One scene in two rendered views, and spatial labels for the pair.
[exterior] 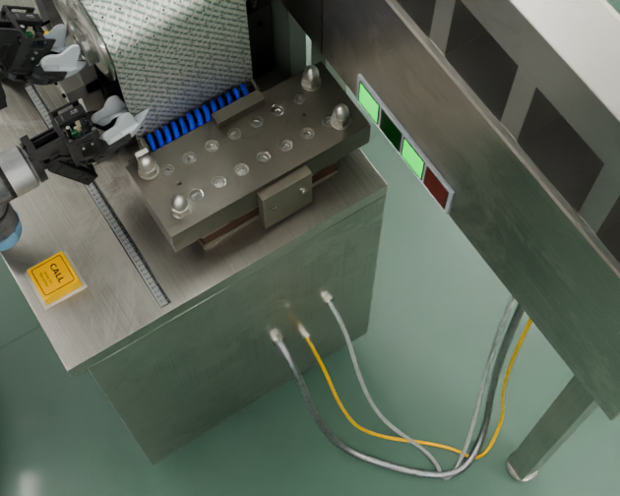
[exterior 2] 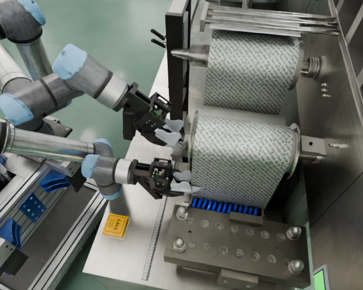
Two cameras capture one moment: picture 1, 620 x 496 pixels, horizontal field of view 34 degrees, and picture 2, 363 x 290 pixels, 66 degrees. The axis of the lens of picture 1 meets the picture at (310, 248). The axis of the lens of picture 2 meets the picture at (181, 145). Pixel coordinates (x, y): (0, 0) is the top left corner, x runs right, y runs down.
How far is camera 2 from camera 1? 0.89 m
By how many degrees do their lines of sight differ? 25
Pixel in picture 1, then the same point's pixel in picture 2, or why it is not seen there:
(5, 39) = (140, 106)
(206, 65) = (242, 188)
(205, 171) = (205, 236)
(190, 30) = (244, 166)
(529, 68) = not seen: outside the picture
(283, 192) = (235, 279)
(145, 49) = (213, 160)
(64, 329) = (98, 251)
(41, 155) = (136, 173)
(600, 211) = not seen: outside the picture
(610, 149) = not seen: outside the picture
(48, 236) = (131, 206)
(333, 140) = (282, 275)
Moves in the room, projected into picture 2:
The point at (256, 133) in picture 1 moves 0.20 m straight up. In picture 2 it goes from (245, 237) to (260, 208)
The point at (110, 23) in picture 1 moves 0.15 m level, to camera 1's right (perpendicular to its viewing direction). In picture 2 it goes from (203, 135) to (254, 170)
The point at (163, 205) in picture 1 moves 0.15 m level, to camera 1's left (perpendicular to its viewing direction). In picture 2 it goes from (174, 236) to (139, 204)
